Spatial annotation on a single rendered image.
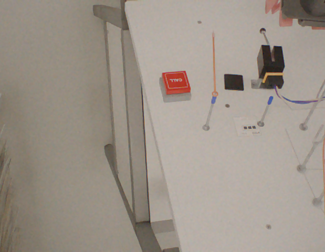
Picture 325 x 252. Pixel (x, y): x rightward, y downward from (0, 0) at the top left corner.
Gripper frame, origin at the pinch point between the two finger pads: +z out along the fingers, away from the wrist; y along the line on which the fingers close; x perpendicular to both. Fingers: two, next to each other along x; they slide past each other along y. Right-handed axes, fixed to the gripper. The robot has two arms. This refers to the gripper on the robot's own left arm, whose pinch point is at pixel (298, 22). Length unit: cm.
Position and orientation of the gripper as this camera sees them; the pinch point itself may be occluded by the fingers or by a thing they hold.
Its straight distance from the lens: 96.0
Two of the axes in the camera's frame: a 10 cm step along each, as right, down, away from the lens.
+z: -0.8, 2.0, 9.8
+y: 9.9, 0.9, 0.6
